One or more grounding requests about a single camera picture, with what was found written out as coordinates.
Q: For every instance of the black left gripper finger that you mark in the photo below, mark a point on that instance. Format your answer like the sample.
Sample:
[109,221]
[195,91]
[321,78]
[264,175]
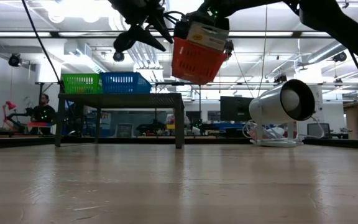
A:
[163,25]
[132,37]

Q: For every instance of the yellow green crayon box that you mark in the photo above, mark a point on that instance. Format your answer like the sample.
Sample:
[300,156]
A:
[207,35]

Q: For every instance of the blue plastic basket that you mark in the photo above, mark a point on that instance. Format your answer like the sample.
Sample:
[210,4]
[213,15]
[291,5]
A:
[123,83]

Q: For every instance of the orange plastic basket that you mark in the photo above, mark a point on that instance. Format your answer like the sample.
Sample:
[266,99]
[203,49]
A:
[194,65]

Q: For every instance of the green plastic basket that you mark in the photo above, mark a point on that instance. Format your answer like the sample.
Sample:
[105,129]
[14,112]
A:
[81,84]

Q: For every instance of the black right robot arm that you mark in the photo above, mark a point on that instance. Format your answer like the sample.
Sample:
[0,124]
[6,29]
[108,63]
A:
[337,21]

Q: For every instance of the white cylindrical desk lamp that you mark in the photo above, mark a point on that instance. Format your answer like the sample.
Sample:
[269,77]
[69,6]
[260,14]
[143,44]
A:
[269,109]

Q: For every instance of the red desk lamp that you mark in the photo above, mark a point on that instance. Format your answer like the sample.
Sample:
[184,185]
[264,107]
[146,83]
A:
[10,105]

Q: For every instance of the black ceiling spotlight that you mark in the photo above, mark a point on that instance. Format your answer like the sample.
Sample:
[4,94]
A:
[14,60]
[340,57]
[118,56]

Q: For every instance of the grey perforated metal shelf riser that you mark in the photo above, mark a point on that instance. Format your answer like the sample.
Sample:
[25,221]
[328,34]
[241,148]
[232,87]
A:
[120,100]

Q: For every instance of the black monitor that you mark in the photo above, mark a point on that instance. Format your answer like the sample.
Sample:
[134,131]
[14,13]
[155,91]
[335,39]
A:
[235,109]

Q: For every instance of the person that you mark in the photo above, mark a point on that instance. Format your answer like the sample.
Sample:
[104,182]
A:
[43,113]

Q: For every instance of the black overhead camera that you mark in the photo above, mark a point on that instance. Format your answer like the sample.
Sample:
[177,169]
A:
[229,49]

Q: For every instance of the black overhead frame beam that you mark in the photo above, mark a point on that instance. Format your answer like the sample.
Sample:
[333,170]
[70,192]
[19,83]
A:
[73,34]

